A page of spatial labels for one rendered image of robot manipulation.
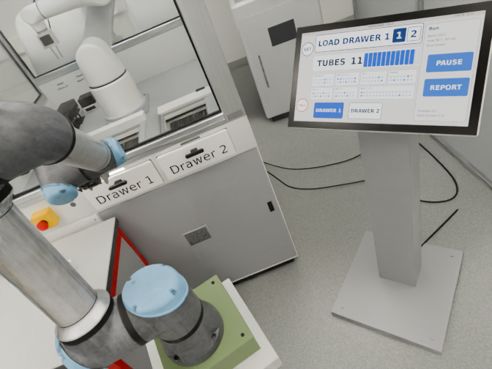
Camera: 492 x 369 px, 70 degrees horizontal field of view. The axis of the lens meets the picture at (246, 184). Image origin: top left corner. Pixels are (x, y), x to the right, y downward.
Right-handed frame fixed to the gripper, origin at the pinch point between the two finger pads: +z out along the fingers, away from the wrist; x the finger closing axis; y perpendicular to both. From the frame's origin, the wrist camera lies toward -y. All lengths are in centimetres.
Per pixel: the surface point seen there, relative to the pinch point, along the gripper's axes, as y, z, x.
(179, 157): -1.7, 13.9, 25.1
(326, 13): -209, 244, 202
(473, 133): 40, -24, 101
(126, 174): -2.9, 12.3, 4.2
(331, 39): -3, -18, 85
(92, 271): 28.1, 9.6, -15.9
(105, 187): -1.9, 13.8, -5.8
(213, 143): -1.8, 13.7, 39.5
